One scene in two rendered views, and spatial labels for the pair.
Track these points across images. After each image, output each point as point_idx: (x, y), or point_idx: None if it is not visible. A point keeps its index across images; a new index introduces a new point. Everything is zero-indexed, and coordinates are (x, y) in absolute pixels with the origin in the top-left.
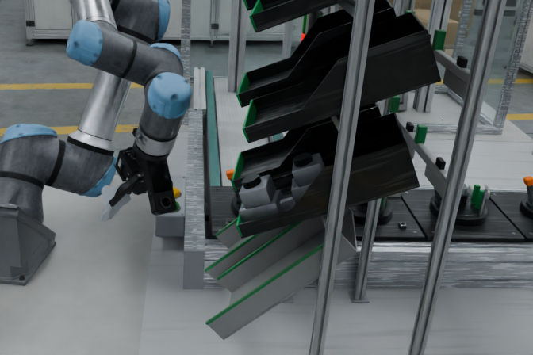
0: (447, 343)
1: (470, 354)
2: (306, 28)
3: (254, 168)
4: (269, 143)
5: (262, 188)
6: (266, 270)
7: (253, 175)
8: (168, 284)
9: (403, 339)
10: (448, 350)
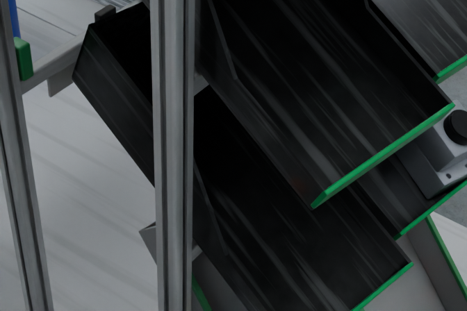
0: (57, 266)
1: (55, 239)
2: (182, 5)
3: (315, 296)
4: (251, 284)
5: (459, 102)
6: None
7: (456, 123)
8: None
9: (101, 306)
10: (71, 259)
